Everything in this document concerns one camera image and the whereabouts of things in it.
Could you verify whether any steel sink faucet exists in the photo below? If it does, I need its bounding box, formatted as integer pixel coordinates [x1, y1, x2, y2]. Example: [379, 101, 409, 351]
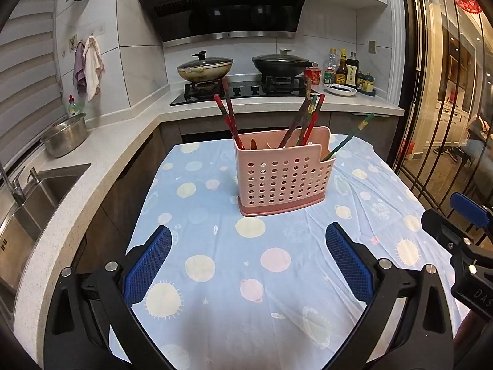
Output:
[0, 161, 42, 232]

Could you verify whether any black range hood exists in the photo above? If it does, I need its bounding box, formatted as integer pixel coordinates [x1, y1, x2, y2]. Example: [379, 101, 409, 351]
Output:
[140, 0, 306, 44]

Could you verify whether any white plate with food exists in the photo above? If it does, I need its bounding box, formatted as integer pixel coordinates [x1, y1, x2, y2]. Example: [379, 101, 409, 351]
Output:
[324, 84, 357, 97]

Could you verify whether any pink perforated utensil holder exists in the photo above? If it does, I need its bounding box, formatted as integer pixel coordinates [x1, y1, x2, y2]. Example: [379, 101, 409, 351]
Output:
[236, 126, 336, 216]

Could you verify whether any beige wok with lid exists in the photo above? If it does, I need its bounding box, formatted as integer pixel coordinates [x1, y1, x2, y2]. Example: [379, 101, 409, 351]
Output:
[176, 50, 233, 84]

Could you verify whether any clear oil bottle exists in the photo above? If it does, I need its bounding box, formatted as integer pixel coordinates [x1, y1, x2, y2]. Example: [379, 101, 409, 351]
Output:
[323, 48, 339, 85]

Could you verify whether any green dish soap bottle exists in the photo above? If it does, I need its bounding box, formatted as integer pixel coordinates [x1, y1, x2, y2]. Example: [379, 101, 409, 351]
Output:
[68, 94, 84, 117]

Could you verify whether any black wok with lid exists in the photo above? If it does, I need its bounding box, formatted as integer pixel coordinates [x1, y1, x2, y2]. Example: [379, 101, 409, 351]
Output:
[252, 49, 318, 78]

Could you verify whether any purple hanging cloth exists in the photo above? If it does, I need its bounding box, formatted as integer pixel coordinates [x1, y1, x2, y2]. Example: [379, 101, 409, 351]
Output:
[73, 41, 86, 96]

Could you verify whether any dark soy sauce bottle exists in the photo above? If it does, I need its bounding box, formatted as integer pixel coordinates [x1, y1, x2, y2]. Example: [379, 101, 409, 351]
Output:
[346, 52, 359, 88]

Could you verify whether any steel kitchen sink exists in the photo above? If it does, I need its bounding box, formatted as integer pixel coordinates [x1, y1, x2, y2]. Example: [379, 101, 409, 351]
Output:
[1, 164, 89, 323]

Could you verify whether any yellow cap sauce bottle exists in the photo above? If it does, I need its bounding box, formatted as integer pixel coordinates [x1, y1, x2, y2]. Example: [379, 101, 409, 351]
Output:
[335, 48, 348, 85]

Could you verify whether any black gas stove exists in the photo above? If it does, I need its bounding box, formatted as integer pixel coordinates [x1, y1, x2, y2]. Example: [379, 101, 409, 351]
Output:
[170, 75, 306, 106]

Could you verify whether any green chopstick with gold band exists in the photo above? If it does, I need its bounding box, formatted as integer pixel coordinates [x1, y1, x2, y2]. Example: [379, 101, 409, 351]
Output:
[323, 113, 375, 161]

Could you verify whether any bright red chopstick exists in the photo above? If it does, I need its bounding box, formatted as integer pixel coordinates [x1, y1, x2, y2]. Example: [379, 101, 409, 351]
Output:
[302, 94, 325, 145]

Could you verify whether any dark red twisted chopstick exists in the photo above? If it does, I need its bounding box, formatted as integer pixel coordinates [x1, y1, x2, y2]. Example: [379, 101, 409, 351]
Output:
[222, 77, 237, 130]

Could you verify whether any red chopstick black band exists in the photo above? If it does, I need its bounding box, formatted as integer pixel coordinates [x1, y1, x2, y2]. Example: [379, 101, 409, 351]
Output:
[214, 94, 244, 150]

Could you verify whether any red instant noodle cup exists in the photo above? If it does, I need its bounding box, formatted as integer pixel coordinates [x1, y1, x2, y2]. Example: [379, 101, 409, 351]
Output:
[304, 67, 322, 86]

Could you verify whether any green condiment jar set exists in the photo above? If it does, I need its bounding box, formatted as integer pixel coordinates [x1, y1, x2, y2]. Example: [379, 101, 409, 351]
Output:
[357, 72, 376, 96]

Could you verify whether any blue dotted tablecloth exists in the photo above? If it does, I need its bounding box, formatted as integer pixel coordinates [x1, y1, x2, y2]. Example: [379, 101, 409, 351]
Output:
[130, 134, 454, 369]

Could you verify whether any brown chopstick gold band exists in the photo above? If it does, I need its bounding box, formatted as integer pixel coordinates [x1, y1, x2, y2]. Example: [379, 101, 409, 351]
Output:
[278, 79, 312, 149]

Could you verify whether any steel pot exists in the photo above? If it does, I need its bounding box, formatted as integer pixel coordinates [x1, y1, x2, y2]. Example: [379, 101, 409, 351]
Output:
[40, 113, 88, 158]

